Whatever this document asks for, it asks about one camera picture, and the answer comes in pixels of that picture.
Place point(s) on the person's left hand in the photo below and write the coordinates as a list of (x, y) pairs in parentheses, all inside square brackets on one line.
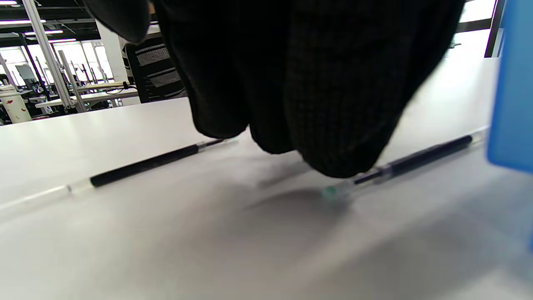
[(312, 83)]

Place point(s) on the white office desk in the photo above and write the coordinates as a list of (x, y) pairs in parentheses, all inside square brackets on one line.
[(95, 96)]

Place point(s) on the black mesh office chair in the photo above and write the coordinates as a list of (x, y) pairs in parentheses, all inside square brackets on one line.
[(139, 89)]

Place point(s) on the single black pen refill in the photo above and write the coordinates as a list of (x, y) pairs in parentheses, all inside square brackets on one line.
[(429, 154), (145, 164)]

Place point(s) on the blue translucent stationery box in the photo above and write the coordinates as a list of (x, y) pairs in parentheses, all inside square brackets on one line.
[(516, 104)]

